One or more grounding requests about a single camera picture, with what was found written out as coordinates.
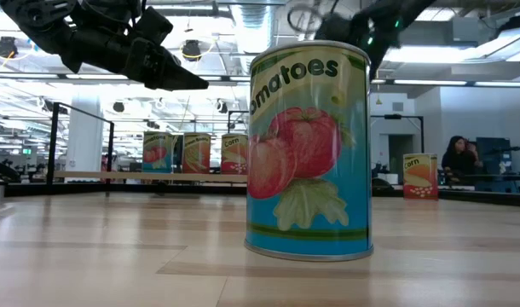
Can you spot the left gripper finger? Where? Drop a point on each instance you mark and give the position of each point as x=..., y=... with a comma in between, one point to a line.
x=157, y=70

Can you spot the tomatoes can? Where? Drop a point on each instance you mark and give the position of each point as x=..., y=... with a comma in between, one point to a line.
x=309, y=170
x=157, y=153

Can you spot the green beans can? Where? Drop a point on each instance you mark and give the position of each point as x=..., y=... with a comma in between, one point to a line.
x=196, y=153

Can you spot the corn can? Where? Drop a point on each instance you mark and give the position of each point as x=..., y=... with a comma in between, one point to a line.
x=420, y=177
x=234, y=155

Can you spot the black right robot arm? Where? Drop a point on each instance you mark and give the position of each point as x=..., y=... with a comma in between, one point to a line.
x=383, y=25

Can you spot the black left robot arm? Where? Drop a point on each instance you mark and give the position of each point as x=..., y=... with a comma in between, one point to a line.
x=34, y=19

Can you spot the black ceiling spotlight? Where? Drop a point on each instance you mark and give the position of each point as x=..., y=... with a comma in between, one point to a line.
x=118, y=107
x=223, y=106
x=6, y=47

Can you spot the black office chair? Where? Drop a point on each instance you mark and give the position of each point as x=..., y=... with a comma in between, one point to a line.
x=383, y=183

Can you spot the person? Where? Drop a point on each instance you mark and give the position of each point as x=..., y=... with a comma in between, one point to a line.
x=456, y=164

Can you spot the blue partition panel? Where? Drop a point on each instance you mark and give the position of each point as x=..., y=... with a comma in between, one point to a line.
x=494, y=153

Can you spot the black overhead camera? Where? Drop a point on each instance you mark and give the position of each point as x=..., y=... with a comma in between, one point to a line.
x=192, y=50

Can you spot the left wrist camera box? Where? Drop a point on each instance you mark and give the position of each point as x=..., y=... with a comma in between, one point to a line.
x=153, y=25

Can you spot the black background rig frame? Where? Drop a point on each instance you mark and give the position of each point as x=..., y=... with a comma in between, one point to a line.
x=238, y=112
x=396, y=116

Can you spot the silver ventilation duct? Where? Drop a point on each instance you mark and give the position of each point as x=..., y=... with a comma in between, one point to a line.
x=253, y=21

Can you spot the wooden shelf with black frame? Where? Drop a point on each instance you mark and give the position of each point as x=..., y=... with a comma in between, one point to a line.
x=136, y=176

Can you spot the black aluminium rig frame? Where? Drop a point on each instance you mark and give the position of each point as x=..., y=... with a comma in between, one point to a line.
x=72, y=189

